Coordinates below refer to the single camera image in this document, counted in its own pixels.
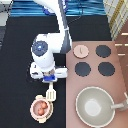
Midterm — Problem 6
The black table mat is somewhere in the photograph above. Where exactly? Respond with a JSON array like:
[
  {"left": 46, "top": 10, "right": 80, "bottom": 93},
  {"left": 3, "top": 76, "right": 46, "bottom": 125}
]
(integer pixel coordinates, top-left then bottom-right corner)
[{"left": 0, "top": 16, "right": 113, "bottom": 128}]

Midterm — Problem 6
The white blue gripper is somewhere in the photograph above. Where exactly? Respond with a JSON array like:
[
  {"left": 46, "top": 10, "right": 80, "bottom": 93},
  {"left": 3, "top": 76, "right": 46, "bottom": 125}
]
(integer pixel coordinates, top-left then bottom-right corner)
[{"left": 42, "top": 75, "right": 56, "bottom": 83}]

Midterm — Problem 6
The cream round plate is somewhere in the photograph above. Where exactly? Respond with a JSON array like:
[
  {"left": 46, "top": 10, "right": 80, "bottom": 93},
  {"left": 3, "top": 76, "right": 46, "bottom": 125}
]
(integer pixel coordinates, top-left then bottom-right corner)
[{"left": 29, "top": 96, "right": 54, "bottom": 124}]

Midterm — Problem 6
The wooden shelf rack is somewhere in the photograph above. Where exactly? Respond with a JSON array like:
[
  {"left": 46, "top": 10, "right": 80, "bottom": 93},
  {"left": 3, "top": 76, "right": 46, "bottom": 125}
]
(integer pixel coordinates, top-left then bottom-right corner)
[{"left": 103, "top": 0, "right": 128, "bottom": 40}]

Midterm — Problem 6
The pink small pot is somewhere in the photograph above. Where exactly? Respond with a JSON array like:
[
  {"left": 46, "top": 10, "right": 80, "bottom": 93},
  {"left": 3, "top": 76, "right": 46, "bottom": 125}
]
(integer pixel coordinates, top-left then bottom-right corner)
[{"left": 30, "top": 95, "right": 53, "bottom": 120}]

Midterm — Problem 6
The pink stove board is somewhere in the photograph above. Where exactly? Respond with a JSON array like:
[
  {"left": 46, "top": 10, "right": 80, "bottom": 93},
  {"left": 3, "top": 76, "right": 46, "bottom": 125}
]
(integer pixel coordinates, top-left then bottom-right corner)
[{"left": 66, "top": 41, "right": 128, "bottom": 128}]

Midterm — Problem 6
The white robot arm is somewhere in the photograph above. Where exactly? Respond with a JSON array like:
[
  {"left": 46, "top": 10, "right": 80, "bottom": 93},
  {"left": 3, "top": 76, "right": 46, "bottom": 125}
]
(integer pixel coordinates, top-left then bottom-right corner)
[{"left": 30, "top": 0, "right": 72, "bottom": 83}]

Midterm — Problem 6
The cream slotted spatula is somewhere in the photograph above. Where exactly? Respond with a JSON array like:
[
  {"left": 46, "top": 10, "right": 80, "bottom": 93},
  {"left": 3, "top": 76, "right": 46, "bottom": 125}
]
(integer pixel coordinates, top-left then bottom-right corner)
[{"left": 46, "top": 83, "right": 56, "bottom": 102}]

